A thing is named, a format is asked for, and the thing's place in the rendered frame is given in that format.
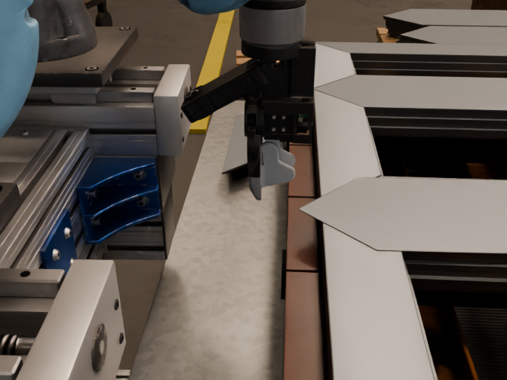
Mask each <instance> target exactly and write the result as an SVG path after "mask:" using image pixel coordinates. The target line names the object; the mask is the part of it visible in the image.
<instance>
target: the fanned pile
mask: <svg viewBox="0 0 507 380"><path fill-rule="evenodd" d="M279 145H280V147H281V148H282V149H283V150H285V142H279ZM245 166H247V136H244V115H243V114H240V115H238V116H236V118H235V123H234V126H233V129H232V135H231V138H230V141H229V147H228V150H227V153H226V159H225V162H224V165H223V171H222V175H223V174H227V173H230V172H232V171H234V170H237V169H239V168H242V167H245Z"/></svg>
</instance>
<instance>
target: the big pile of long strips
mask: <svg viewBox="0 0 507 380"><path fill-rule="evenodd" d="M383 19H385V21H386V26H387V27H386V29H387V30H388V32H387V33H388V34H389V36H390V37H393V38H399V40H397V42H396V43H417V44H501V45H507V11H499V10H450V9H409V10H406V11H400V12H397V13H393V14H388V15H385V16H383Z"/></svg>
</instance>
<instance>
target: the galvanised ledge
mask: <svg viewBox="0 0 507 380"><path fill-rule="evenodd" d="M244 103H245V101H241V100H236V101H234V102H232V103H230V104H228V105H227V106H224V107H222V108H221V109H218V110H216V111H215V112H214V113H213V115H212V118H211V120H210V124H209V127H208V130H207V134H206V137H205V139H204V143H203V146H202V149H201V153H200V155H199V158H198V162H197V164H196V167H195V172H194V174H193V177H192V181H191V183H190V186H189V190H188V193H187V196H186V199H185V202H184V205H183V209H182V212H181V214H180V218H179V221H178V223H177V228H176V231H175V233H174V237H173V240H172V243H171V248H170V252H169V255H168V258H167V259H166V261H165V264H164V268H163V271H162V273H161V277H160V280H159V283H158V287H157V290H156V292H155V296H154V299H153V302H152V306H151V308H150V311H149V315H148V317H147V321H146V325H145V327H144V330H143V334H142V336H141V340H140V343H139V346H138V349H137V352H136V355H135V358H134V362H133V365H132V367H131V371H130V374H129V377H128V380H283V357H284V303H285V299H281V267H282V250H286V247H287V193H288V182H284V183H280V184H276V185H269V186H265V187H263V188H262V197H261V201H260V200H256V198H255V197H254V195H253V194H252V192H251V191H250V189H249V182H248V173H247V166H245V167H242V168H239V169H237V170H234V171H232V172H230V173H227V174H223V175H222V171H223V165H224V162H225V159H226V153H227V150H228V147H229V141H230V138H231V135H232V129H233V126H234V123H235V118H236V116H238V115H240V114H243V115H244Z"/></svg>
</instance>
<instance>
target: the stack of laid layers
mask: <svg viewBox="0 0 507 380"><path fill-rule="evenodd" d="M350 55H351V58H352V64H353V66H354V70H355V74H356V75H401V76H438V77H475V78H507V57H503V56H463V55H422V54H350ZM313 100H314V96H313ZM364 110H365V113H366V116H367V121H368V124H369V128H370V133H371V136H372V139H373V136H410V137H439V138H468V139H507V111H493V110H461V109H399V108H367V107H364ZM313 135H314V148H315V174H316V188H317V199H318V198H319V197H321V189H320V178H319V166H318V145H317V133H316V122H315V101H314V107H313ZM373 144H374V148H375V151H376V156H377V159H378V162H379V157H378V154H377V150H376V145H375V142H374V139H373ZM379 168H380V171H381V174H382V175H381V176H378V177H379V178H410V179H457V178H431V177H406V176H383V171H382V168H381V165H380V162H379ZM318 227H319V240H320V254H321V279H322V292H323V306H324V332H325V345H326V359H327V380H333V366H332V354H331V343H330V321H329V311H328V299H327V278H326V266H325V254H324V233H323V222H321V221H319V220H318ZM402 255H403V258H404V264H405V267H406V269H407V275H408V278H409V281H410V287H411V289H412V293H413V298H414V301H415V305H416V309H417V313H418V316H419V321H420V324H421V327H422V333H423V336H424V339H425V343H426V347H427V351H428V354H429V359H430V362H431V365H432V371H433V374H434V377H435V380H438V379H437V376H436V372H435V368H434V364H433V361H432V356H431V353H430V350H429V345H428V342H427V338H426V333H425V330H424V327H423V322H422V319H421V316H420V312H419V308H418V304H417V301H416V296H415V293H414V290H437V291H456V292H475V293H507V254H488V253H427V252H402Z"/></svg>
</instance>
